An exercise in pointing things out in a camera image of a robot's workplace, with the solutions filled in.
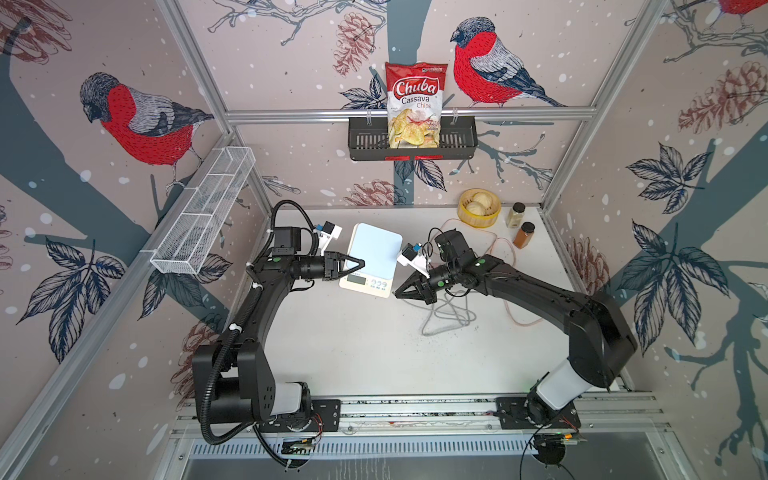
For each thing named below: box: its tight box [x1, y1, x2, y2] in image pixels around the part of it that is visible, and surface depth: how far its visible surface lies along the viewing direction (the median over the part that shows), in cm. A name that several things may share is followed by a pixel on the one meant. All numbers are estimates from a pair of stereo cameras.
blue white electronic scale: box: [339, 222, 403, 298], surface depth 76 cm
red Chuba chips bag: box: [385, 62, 449, 149], surface depth 87 cm
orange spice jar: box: [513, 221, 536, 249], surface depth 106 cm
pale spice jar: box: [506, 202, 526, 229], surface depth 112 cm
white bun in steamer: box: [466, 192, 492, 216], surface depth 120 cm
